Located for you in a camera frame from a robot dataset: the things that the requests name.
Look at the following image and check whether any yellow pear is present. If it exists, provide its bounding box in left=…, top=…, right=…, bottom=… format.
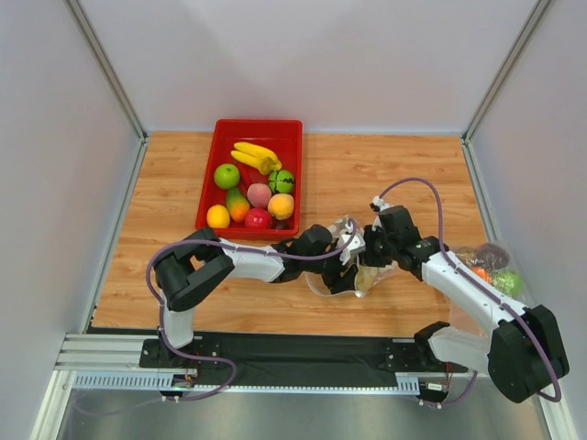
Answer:
left=355, top=266, right=379, bottom=294

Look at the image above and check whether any polka dot zip bag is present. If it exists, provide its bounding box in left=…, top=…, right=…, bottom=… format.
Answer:
left=305, top=215, right=397, bottom=298

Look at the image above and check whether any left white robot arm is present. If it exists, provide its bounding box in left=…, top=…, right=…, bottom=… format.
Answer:
left=145, top=219, right=365, bottom=350

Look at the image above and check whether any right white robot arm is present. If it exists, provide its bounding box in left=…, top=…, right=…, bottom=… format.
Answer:
left=362, top=202, right=570, bottom=403

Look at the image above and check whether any clear bag of spare food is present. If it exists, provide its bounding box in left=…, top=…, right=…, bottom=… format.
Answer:
left=448, top=241, right=540, bottom=336

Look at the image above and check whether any dark purple plum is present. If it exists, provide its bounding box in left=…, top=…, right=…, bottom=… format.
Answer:
left=273, top=220, right=289, bottom=230

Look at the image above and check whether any yellow orange peach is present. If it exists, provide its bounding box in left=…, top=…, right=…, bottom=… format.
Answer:
left=267, top=193, right=295, bottom=220

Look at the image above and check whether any red pomegranate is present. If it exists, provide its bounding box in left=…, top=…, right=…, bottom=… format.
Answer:
left=244, top=207, right=273, bottom=229

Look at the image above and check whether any small green watermelon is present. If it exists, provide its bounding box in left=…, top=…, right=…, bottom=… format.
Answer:
left=268, top=169, right=295, bottom=194

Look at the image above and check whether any pink peach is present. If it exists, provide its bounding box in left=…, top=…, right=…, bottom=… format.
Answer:
left=247, top=182, right=272, bottom=209

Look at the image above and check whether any green orange mango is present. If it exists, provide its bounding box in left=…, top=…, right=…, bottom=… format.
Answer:
left=226, top=187, right=250, bottom=223

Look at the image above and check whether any yellow banana bunch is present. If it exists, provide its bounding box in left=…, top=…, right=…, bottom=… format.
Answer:
left=230, top=141, right=282, bottom=176

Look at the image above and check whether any yellow lemon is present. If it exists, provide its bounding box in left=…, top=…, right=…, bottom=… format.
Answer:
left=205, top=204, right=231, bottom=228

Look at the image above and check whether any red chili pepper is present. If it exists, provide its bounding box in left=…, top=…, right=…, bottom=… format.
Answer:
left=239, top=168, right=251, bottom=187

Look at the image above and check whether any red plastic bin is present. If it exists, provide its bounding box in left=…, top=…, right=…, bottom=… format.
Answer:
left=194, top=119, right=304, bottom=242

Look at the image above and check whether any green apple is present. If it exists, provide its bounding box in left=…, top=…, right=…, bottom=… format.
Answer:
left=213, top=163, right=240, bottom=190

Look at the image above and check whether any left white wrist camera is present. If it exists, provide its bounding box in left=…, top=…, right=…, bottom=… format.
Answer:
left=337, top=233, right=366, bottom=264

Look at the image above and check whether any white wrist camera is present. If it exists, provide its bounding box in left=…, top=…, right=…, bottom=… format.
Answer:
left=337, top=233, right=366, bottom=264
left=370, top=195, right=392, bottom=230

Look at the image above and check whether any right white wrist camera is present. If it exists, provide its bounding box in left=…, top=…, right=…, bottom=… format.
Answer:
left=370, top=195, right=392, bottom=230

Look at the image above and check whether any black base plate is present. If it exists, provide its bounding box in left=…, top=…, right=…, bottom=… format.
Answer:
left=137, top=327, right=470, bottom=389

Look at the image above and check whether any right aluminium frame post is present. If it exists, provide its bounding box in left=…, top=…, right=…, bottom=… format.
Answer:
left=460, top=0, right=554, bottom=146

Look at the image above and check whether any aluminium frame post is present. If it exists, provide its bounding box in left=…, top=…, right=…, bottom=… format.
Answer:
left=61, top=0, right=150, bottom=141
left=460, top=0, right=554, bottom=146

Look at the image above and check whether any white slotted cable duct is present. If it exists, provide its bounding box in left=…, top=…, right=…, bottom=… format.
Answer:
left=71, top=370, right=448, bottom=396

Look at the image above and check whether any aluminium front rail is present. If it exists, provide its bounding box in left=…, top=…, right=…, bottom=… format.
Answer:
left=54, top=333, right=161, bottom=371

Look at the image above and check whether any left aluminium frame post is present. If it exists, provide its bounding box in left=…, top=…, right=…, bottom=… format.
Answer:
left=61, top=0, right=150, bottom=141

